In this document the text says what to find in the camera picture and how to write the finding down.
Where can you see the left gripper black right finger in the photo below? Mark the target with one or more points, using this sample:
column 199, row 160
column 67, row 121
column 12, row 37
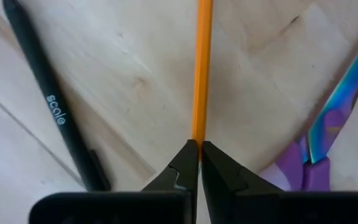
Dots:
column 228, row 193

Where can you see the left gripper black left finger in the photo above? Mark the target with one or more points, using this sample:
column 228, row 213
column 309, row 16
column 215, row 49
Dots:
column 172, row 186

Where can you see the purple scissors iridescent blades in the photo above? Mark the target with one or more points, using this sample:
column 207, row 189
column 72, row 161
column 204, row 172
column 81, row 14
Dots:
column 337, row 109

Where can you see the black pen with scale print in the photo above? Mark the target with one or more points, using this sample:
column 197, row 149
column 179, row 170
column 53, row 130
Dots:
column 56, row 109

